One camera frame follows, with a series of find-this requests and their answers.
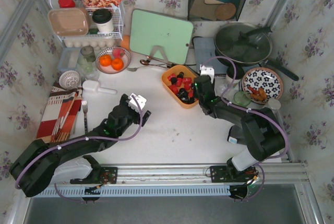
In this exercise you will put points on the white cup black lid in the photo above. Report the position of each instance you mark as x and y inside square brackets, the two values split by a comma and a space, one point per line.
[103, 19]

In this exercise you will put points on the white wire rack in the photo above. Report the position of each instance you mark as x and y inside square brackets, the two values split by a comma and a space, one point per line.
[118, 16]

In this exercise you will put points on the small cup black lid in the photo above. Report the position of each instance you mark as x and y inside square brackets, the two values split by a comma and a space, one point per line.
[237, 74]

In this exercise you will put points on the orange plastic storage basket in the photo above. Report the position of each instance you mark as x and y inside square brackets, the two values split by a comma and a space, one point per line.
[187, 73]

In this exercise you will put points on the metal fork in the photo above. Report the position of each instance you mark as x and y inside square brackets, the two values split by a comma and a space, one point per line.
[84, 107]

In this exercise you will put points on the white blue bottle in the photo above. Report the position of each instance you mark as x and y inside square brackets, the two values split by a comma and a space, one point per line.
[273, 104]

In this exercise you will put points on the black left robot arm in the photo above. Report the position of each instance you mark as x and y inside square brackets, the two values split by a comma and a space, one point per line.
[35, 167]

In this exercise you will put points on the grey induction cooker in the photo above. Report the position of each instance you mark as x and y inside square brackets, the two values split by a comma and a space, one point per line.
[205, 49]

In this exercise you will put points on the egg tray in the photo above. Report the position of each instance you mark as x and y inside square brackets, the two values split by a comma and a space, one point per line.
[98, 44]

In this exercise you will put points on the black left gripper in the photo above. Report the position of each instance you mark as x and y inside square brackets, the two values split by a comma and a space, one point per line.
[139, 114]

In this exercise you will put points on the bowl with fruit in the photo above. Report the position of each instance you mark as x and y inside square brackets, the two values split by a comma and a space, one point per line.
[113, 60]

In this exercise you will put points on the clear glass jar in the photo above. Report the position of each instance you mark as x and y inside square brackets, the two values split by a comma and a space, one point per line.
[86, 62]

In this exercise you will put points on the beige plastic container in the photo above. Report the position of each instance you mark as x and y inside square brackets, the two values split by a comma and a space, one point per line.
[69, 22]

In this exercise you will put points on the black mesh organizer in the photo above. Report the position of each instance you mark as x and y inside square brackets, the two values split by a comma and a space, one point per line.
[215, 10]

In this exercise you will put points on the black frying pan with lid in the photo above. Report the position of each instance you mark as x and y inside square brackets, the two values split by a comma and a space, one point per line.
[248, 45]

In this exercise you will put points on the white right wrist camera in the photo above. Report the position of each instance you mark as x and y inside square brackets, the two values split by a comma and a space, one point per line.
[207, 71]

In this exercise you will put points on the clear blue rimmed container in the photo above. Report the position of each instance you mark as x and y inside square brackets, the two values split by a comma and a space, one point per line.
[68, 60]

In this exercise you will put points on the green translucent cup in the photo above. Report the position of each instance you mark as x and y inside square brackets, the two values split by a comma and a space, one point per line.
[241, 98]

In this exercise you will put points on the red lidded jar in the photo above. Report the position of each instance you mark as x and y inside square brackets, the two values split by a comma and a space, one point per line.
[66, 3]

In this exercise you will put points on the green cutting board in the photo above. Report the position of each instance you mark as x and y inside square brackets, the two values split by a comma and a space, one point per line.
[160, 36]

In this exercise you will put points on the metal spoon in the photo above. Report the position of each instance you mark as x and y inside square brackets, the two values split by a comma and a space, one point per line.
[147, 63]

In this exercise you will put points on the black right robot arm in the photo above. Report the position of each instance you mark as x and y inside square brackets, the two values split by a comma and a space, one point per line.
[258, 130]

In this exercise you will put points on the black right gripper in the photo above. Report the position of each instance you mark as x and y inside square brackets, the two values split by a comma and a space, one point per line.
[202, 83]

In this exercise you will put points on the striped red cloth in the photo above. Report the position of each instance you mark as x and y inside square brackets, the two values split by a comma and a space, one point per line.
[60, 114]

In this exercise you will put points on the red coffee capsule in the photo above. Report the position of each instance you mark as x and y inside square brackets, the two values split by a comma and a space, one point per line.
[186, 80]
[174, 89]
[188, 86]
[179, 82]
[191, 94]
[171, 76]

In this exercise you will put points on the white strainer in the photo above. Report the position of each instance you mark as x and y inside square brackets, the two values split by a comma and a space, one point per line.
[69, 79]

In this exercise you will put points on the blue flower patterned plate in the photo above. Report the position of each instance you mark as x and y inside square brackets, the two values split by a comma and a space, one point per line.
[262, 84]

